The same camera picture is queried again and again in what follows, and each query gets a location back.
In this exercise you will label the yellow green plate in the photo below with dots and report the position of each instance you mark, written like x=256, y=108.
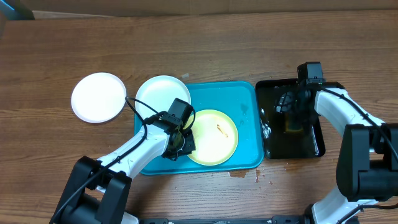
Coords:
x=215, y=136

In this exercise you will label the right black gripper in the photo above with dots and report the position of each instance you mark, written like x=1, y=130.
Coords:
x=286, y=104

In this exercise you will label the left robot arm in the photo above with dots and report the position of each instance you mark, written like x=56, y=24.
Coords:
x=97, y=189

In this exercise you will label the black water tray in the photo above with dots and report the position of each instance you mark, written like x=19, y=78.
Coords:
x=277, y=143

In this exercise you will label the green yellow sponge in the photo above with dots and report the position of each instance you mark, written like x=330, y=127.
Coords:
x=293, y=127

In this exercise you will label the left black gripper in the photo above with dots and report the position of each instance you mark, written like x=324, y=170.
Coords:
x=190, y=145

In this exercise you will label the white plate with stain left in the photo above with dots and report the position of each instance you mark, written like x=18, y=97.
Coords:
x=159, y=92

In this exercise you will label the teal plastic tray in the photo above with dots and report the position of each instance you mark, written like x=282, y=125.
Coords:
x=237, y=99

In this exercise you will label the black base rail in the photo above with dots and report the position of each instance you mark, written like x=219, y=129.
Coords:
x=278, y=219

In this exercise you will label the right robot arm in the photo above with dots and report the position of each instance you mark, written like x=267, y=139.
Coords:
x=366, y=172

